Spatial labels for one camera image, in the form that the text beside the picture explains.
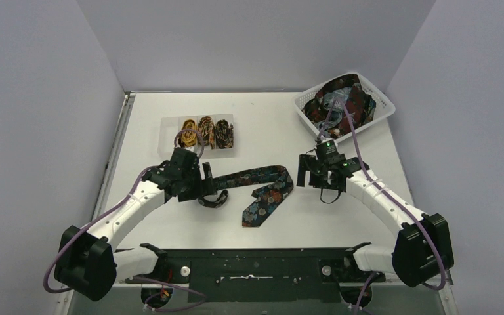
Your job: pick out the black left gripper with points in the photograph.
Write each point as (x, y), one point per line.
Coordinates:
(202, 182)

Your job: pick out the navy floral tie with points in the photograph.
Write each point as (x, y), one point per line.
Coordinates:
(275, 182)

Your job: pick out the orange patterned rolled tie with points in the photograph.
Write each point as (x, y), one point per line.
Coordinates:
(206, 128)

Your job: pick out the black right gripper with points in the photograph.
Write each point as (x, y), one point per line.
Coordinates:
(308, 163)

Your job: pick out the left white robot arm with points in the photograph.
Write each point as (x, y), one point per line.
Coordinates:
(90, 261)

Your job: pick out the dark brown rolled tie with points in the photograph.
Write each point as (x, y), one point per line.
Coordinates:
(224, 134)

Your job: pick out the white plastic basket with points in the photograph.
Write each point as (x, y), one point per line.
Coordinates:
(385, 108)

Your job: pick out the clear plastic organizer tray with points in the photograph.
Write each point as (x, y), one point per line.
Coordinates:
(171, 128)

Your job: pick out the pile of patterned ties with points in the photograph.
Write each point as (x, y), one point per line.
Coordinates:
(337, 103)

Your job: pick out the yellow rolled tie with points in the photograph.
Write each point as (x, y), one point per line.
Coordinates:
(187, 137)

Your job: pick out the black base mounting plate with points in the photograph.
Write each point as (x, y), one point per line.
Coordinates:
(244, 275)

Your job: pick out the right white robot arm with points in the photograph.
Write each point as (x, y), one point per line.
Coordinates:
(422, 248)

